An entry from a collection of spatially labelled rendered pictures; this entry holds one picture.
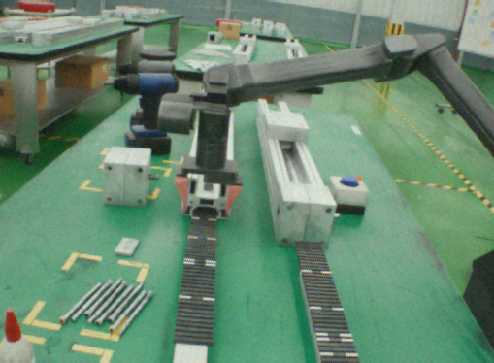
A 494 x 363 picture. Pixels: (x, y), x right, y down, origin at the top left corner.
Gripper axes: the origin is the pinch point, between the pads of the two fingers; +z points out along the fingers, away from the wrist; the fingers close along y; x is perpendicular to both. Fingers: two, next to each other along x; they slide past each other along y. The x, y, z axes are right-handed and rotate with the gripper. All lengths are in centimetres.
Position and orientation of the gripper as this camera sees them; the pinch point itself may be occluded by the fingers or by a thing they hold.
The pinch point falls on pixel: (206, 208)
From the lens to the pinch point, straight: 92.5
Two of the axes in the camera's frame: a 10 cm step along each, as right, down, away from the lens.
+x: 0.3, 4.0, -9.2
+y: -9.9, -0.9, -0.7
